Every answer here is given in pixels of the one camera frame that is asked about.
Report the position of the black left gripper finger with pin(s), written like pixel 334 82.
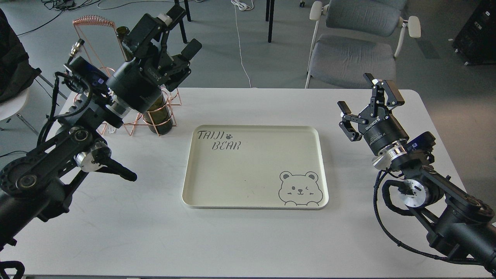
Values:
pixel 182 61
pixel 148 39

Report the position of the black table legs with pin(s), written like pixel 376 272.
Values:
pixel 243 6

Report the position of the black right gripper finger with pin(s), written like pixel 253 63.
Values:
pixel 346 119
pixel 384 94

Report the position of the black cabinet right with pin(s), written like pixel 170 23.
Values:
pixel 476 41

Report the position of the dark green wine bottle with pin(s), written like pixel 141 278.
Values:
pixel 157 117

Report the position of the white chair with black coat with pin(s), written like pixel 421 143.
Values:
pixel 17 75

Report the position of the grey office chair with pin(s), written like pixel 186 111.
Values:
pixel 341 61

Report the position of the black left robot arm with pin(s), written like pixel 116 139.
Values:
pixel 42 182

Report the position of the cream bear tray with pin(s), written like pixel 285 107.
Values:
pixel 256 167

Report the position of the copper wire bottle rack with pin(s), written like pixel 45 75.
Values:
pixel 103 50

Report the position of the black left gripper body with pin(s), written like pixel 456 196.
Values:
pixel 139 86

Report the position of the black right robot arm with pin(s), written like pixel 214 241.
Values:
pixel 458 225

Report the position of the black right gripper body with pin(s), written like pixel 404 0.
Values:
pixel 381 130

